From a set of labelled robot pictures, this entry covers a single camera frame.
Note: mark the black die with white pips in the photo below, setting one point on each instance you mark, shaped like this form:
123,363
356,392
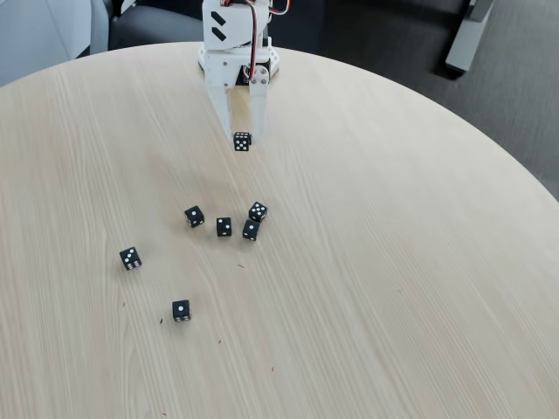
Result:
258,211
180,310
224,227
251,230
129,258
241,141
193,215

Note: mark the dark grey chair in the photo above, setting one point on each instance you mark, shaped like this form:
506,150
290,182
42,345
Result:
153,26

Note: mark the dark upholstered bench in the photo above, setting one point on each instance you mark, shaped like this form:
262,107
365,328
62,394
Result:
384,35

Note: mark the white cabinet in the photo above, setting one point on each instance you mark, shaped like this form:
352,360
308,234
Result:
39,35

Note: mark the grey table leg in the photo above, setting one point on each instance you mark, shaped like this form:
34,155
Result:
465,39

